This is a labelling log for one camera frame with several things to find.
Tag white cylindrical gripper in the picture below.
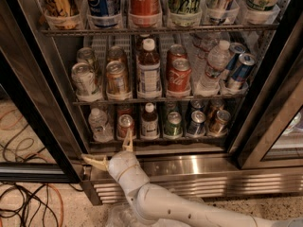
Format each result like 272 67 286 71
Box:
81 129 150 193

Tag clear water bottle bottom shelf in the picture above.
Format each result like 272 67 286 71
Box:
88 108 113 143

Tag clear water bottle shelf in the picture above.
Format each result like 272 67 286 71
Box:
201 40 231 90
88 108 113 143

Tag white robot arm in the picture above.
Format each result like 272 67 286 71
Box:
82 133 303 227

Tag red soda can bottom shelf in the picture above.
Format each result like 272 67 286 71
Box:
117 114 136 139

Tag brown tea bottle bottom shelf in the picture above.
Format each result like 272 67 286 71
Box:
141 103 158 139

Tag brown tea bottle shelf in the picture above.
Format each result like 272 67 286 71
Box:
137 39 161 94
141 103 158 139

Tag green soda can bottom shelf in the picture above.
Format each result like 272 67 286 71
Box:
164 112 182 137

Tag orange can middle shelf front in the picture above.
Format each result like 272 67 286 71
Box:
106 61 129 95

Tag orange can shelf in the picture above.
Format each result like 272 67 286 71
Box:
106 61 129 95
107 46 127 64

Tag left glass fridge door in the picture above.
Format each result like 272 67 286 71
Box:
0 0 86 183

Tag glass fridge door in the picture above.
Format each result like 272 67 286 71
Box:
0 0 86 183
233 12 303 169

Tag silver can middle shelf front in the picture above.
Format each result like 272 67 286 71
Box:
71 62 98 96

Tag silver can shelf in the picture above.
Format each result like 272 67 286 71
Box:
71 62 98 96
77 47 97 68

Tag blue soda can bottom shelf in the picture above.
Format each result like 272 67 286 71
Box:
187 111 205 136

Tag brown tea bottle middle shelf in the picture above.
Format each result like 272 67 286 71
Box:
137 39 161 94

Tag stainless fridge bottom grille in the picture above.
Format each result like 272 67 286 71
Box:
89 156 303 204

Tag orange can middle shelf rear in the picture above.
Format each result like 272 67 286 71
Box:
107 46 127 64

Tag silver can middle shelf rear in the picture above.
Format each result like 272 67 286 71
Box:
77 47 97 68

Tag gold soda can bottom shelf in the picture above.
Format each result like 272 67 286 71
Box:
208 110 231 136

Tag clear water bottle middle shelf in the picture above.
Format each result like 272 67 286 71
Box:
201 40 231 90

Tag blue pepsi can top shelf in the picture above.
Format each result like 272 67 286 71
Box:
84 0 121 19

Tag red coca-cola can top shelf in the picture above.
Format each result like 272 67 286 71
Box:
129 0 161 17

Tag right glass fridge door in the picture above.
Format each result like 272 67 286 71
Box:
233 12 303 169

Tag clear plastic bag on floor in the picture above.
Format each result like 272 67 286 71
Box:
105 203 191 227

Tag red coca-cola can front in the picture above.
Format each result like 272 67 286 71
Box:
168 58 191 93

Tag red coca-cola can rear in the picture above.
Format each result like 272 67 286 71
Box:
167 44 187 63

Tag blue energy can front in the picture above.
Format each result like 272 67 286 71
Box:
226 53 257 90

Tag blue energy can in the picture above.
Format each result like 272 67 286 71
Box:
221 42 246 81
226 53 257 90

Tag blue energy can rear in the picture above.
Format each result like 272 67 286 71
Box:
221 42 246 81

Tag bottom wire shelf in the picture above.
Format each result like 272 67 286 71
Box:
89 136 226 146

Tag wire shelf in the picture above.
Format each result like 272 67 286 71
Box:
41 24 279 37
72 94 246 106
89 136 226 146

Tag orange cable on floor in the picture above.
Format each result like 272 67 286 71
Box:
0 109 64 227

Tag black cables on floor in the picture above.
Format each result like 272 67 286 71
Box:
0 123 83 227

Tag middle wire shelf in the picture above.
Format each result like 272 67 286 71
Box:
72 94 246 106

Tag top wire shelf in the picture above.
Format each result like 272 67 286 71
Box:
41 24 279 37

